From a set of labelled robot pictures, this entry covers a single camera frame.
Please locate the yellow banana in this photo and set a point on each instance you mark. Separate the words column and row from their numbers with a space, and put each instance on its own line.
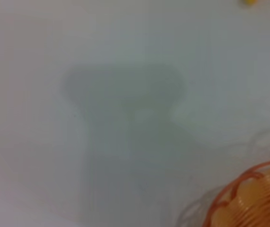
column 247, row 1

